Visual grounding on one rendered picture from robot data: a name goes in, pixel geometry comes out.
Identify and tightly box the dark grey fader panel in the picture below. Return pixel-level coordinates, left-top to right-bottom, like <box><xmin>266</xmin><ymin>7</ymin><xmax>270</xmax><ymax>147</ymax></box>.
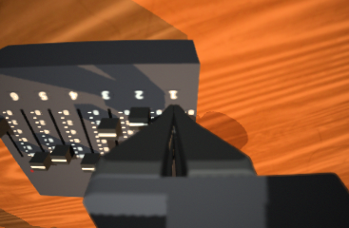
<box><xmin>0</xmin><ymin>40</ymin><xmax>201</xmax><ymax>198</ymax></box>

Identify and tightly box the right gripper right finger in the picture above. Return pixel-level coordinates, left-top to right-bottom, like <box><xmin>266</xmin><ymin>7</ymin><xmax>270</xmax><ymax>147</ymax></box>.
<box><xmin>174</xmin><ymin>104</ymin><xmax>258</xmax><ymax>177</ymax></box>

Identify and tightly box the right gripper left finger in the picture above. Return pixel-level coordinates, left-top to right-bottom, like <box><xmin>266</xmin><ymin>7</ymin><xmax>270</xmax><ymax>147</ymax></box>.
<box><xmin>91</xmin><ymin>105</ymin><xmax>174</xmax><ymax>178</ymax></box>

